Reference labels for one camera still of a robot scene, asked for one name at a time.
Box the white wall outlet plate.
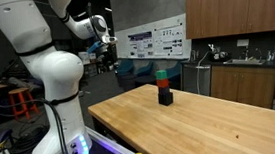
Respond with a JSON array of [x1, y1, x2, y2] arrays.
[[236, 38, 250, 48]]

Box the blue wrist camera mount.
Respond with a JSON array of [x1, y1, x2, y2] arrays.
[[86, 39, 105, 55]]

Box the purple header poster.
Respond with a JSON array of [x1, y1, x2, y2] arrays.
[[127, 31, 155, 60]]

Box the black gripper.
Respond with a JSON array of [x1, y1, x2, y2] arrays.
[[102, 42, 118, 60]]

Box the red wooden block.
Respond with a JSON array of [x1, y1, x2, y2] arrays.
[[156, 77, 171, 89]]

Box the coiled black floor cables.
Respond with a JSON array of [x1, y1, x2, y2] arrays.
[[7, 123, 52, 154]]

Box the countertop coffee maker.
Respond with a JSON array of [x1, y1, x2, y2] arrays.
[[207, 42, 230, 64]]

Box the black kitchen countertop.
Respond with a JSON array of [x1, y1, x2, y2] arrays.
[[179, 52, 275, 77]]

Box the stainless steel dishwasher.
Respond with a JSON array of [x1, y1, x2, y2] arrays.
[[180, 61, 214, 99]]

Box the brown upper wall cabinets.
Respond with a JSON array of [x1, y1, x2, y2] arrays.
[[182, 0, 275, 41]]

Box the wooden butcher block table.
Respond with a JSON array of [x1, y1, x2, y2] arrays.
[[85, 72, 275, 154]]

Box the white hanging power cable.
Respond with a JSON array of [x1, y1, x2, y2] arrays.
[[194, 50, 215, 96]]

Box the black wooden block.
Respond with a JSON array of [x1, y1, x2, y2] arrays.
[[157, 91, 175, 107]]

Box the white text poster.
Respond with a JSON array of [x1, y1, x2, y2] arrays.
[[152, 25, 187, 58]]

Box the green wooden block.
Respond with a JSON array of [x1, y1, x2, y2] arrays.
[[155, 69, 168, 81]]

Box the dark blue wooden block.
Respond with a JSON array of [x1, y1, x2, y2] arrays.
[[157, 85, 172, 96]]

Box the orange legged wooden stool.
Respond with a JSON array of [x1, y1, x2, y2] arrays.
[[7, 86, 41, 122]]

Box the white wall whiteboard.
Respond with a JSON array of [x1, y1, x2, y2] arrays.
[[113, 12, 194, 66]]

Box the steel kitchen sink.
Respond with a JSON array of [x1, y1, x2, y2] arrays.
[[223, 55, 267, 69]]

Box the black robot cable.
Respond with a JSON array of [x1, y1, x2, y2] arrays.
[[0, 81, 72, 154]]

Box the brown lower sink cabinet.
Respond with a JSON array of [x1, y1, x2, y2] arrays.
[[207, 60, 275, 115]]

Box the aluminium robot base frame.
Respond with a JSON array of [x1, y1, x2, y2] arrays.
[[85, 121, 142, 154]]

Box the chrome sink faucet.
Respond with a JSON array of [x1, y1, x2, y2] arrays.
[[242, 47, 252, 62]]

